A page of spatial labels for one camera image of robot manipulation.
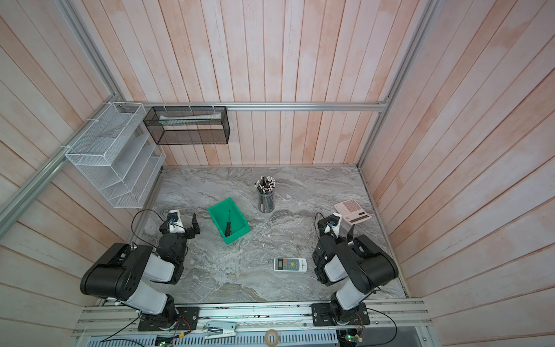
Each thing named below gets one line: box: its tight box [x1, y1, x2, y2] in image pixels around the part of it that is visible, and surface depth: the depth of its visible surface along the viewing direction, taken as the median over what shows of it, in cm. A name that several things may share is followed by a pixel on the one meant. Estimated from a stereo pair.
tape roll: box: [265, 328, 279, 347], surface depth 71 cm
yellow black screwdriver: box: [224, 209, 232, 238], surface depth 95 cm
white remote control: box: [273, 257, 308, 273], surface depth 86 cm
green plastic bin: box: [208, 197, 251, 246], surface depth 98 cm
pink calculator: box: [333, 198, 373, 225], surface depth 103 cm
